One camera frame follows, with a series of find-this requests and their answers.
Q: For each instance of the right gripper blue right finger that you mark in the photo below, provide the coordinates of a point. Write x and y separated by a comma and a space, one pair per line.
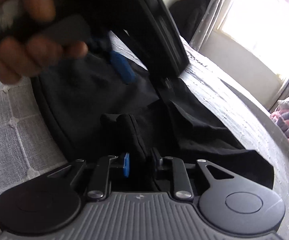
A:
157, 159

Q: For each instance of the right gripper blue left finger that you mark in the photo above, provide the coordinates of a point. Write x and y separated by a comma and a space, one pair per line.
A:
122, 165

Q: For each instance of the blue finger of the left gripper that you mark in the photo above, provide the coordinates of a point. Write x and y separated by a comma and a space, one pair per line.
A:
122, 67

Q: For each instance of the black pants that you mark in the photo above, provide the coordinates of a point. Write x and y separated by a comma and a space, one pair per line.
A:
91, 113

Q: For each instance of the person's left hand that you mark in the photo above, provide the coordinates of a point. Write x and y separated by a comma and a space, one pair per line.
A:
69, 24

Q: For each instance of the dark hanging clothes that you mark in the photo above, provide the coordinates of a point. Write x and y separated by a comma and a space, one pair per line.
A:
187, 15

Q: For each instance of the grey quilted bedspread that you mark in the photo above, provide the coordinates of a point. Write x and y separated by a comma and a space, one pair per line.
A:
27, 149

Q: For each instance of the bright window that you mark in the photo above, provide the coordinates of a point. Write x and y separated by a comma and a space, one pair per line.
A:
262, 28

